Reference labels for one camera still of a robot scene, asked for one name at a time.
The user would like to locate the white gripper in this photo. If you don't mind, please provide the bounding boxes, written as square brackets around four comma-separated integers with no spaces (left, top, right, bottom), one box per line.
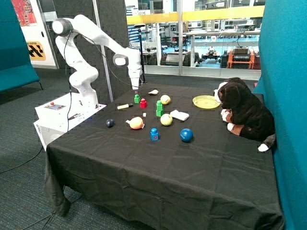
[128,69,142,94]

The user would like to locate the green block back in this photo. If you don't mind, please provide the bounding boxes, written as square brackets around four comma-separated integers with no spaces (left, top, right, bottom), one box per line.
[134,94,140,104]

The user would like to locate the green block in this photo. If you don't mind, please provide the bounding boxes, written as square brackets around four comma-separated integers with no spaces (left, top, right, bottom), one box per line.
[134,94,140,104]
[156,100,163,111]
[156,110,164,117]

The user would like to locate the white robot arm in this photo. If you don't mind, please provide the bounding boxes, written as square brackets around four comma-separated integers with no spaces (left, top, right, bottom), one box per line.
[52,14,142,109]

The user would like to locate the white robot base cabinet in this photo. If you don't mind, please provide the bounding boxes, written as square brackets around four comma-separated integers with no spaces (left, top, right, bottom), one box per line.
[34,92,106,150]

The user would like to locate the red block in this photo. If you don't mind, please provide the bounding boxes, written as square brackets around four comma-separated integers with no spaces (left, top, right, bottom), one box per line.
[140,98,147,109]

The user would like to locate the yellow black marker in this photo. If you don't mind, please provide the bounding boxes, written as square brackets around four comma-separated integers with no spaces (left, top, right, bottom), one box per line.
[117,103,134,110]

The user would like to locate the beige small shell object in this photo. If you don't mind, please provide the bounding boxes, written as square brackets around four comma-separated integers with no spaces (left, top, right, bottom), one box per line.
[148,89,159,95]

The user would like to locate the black tripod stand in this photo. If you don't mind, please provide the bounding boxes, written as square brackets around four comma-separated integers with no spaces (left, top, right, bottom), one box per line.
[130,23,148,84]

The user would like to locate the yellow tennis ball back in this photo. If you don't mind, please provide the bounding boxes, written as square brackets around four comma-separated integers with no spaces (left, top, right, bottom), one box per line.
[160,95,171,105]

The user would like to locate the yellow tennis ball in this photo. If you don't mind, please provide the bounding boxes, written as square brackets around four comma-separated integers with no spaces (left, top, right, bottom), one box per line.
[160,114,173,126]
[160,95,171,105]

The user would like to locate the orange plush fruit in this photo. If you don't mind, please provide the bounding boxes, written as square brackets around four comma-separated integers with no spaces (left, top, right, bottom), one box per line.
[126,117,144,130]

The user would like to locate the dark navy small ball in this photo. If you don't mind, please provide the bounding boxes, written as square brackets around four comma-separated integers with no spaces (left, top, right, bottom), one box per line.
[106,119,115,128]

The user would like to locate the yellow tennis ball front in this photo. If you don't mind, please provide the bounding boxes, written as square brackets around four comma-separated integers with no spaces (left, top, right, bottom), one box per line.
[160,114,173,126]

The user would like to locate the blue block with letter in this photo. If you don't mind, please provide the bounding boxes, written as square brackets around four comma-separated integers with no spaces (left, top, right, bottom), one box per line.
[150,128,159,141]

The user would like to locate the blue ball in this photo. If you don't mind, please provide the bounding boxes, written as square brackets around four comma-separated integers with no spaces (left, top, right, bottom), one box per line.
[180,128,193,142]

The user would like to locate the yellow plastic plate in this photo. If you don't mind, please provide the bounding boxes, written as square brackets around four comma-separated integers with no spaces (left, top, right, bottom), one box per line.
[192,95,220,109]

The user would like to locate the black tablecloth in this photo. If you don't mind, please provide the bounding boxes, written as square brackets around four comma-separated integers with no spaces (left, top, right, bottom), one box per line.
[44,84,285,230]

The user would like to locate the yellow black warning sign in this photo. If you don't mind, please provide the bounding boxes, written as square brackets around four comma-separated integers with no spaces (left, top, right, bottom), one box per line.
[26,41,46,61]

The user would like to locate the orange black equipment rack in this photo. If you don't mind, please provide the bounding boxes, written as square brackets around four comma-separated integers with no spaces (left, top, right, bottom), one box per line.
[227,47,255,69]

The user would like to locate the brown plush dog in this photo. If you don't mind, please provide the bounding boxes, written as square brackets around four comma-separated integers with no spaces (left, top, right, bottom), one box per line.
[214,78,276,152]

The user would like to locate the teal sofa left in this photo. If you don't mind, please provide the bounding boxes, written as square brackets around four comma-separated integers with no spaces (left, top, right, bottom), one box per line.
[0,0,40,92]

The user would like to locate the red poster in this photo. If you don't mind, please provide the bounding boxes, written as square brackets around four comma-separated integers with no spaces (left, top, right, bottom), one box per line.
[11,0,37,27]

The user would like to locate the teal partition right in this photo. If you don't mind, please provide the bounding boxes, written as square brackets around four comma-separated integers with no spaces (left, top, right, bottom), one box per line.
[255,0,307,230]

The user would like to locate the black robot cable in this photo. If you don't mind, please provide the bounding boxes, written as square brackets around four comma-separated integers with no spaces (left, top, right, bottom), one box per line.
[63,31,140,131]

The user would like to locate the black floor cable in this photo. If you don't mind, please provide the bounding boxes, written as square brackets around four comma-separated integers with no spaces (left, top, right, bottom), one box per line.
[0,146,44,174]

